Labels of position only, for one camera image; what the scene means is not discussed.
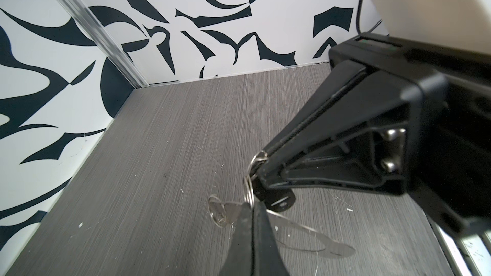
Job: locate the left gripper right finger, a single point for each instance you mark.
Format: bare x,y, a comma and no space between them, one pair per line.
267,258

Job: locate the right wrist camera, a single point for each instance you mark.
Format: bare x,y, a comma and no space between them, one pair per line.
458,24

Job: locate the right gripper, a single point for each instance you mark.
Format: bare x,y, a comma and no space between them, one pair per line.
395,117

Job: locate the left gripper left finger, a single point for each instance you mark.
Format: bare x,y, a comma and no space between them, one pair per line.
239,260

